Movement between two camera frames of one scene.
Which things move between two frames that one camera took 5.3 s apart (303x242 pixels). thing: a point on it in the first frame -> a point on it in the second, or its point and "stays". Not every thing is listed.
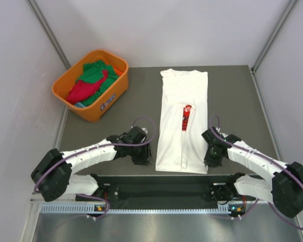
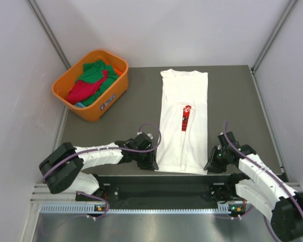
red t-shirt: [81, 91] stays
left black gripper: [145, 158] -> [150, 164]
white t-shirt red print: [183, 120] stays
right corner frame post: [273, 35] stays
